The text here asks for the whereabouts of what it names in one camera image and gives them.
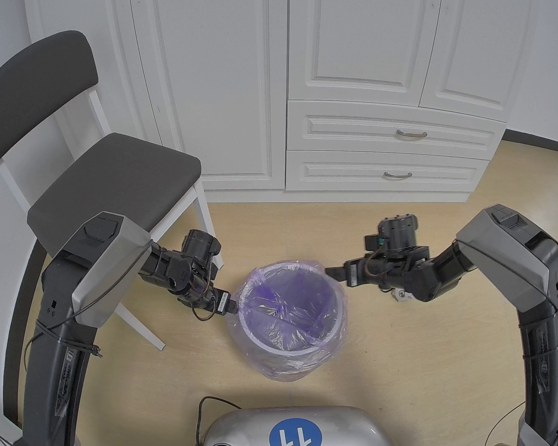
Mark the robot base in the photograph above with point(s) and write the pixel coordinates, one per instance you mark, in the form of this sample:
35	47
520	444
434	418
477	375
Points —
297	428

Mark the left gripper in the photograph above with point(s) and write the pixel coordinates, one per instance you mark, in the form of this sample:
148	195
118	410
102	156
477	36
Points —
222	302

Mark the white wardrobe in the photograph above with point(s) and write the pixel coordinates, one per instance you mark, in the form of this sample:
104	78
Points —
353	63

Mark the white chair with grey cushions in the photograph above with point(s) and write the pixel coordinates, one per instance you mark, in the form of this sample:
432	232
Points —
116	184

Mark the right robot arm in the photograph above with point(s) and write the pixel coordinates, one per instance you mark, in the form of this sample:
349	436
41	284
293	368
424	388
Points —
507	253

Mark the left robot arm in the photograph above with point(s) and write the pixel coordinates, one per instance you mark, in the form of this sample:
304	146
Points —
102	267

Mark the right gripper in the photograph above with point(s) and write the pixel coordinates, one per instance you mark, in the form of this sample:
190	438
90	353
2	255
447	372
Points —
353	274

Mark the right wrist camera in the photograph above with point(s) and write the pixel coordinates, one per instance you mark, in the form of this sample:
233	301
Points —
372	243

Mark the white trash bin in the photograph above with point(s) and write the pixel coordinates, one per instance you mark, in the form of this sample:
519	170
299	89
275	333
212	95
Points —
253	332

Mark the black and white wrapper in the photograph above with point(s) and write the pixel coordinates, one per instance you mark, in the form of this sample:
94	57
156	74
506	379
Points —
402	296

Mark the purple plastic bag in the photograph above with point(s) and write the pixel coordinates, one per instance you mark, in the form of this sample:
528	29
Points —
283	370

